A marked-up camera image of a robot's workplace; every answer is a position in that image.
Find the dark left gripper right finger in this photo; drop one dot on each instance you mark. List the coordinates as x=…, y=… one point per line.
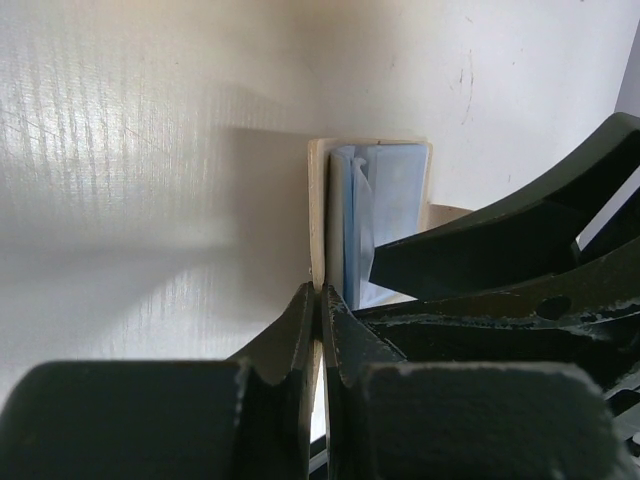
x=392, y=418

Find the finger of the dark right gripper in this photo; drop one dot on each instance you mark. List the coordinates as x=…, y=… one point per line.
x=529, y=234
x=588, y=316

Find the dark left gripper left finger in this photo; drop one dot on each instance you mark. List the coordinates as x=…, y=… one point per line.
x=246, y=417

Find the beige card holder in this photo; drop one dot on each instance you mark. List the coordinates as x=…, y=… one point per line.
x=365, y=193

